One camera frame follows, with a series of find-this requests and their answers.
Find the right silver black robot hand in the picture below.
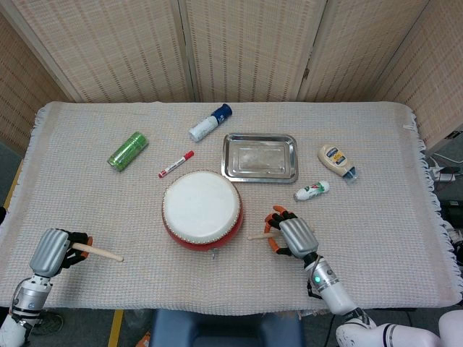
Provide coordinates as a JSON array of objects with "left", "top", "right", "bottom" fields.
[{"left": 263, "top": 205, "right": 319, "bottom": 260}]

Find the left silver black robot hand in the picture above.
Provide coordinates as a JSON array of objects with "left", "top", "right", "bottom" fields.
[{"left": 28, "top": 228, "right": 94, "bottom": 278}]

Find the wooden drumstick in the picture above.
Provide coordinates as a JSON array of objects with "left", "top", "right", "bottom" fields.
[
  {"left": 247, "top": 231, "right": 283, "bottom": 241},
  {"left": 71, "top": 242, "right": 124, "bottom": 262}
]

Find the stainless steel rectangular tray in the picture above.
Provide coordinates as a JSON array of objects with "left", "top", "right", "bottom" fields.
[{"left": 220, "top": 132, "right": 300, "bottom": 184}]

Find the small white green bottle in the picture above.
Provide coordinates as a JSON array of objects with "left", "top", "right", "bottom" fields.
[{"left": 293, "top": 180, "right": 331, "bottom": 202}]

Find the dark sneaker shoe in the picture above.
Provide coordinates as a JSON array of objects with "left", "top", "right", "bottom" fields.
[{"left": 33, "top": 312, "right": 64, "bottom": 335}]

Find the beige mayonnaise squeeze bottle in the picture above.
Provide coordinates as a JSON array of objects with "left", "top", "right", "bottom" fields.
[{"left": 317, "top": 144, "right": 360, "bottom": 185}]

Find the beige woven tablecloth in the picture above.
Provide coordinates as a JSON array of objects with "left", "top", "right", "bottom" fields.
[{"left": 0, "top": 100, "right": 455, "bottom": 315}]

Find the red drum white skin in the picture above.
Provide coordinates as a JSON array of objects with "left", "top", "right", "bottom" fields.
[{"left": 161, "top": 171, "right": 245, "bottom": 260}]

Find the blue padded seat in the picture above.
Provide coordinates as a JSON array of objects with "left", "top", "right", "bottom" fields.
[{"left": 150, "top": 309, "right": 305, "bottom": 347}]

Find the green drink can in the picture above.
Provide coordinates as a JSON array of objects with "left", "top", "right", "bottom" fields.
[{"left": 107, "top": 131, "right": 150, "bottom": 173}]

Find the red white marker pen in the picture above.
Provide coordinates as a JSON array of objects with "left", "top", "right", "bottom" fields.
[{"left": 158, "top": 150, "right": 195, "bottom": 179}]

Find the white bottle blue cap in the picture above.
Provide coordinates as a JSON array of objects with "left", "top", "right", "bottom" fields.
[{"left": 187, "top": 103, "right": 233, "bottom": 143}]

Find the black box on floor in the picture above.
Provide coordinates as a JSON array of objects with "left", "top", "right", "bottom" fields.
[{"left": 439, "top": 198, "right": 463, "bottom": 228}]

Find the white power strip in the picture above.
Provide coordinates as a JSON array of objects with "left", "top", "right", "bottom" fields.
[{"left": 432, "top": 168, "right": 457, "bottom": 182}]

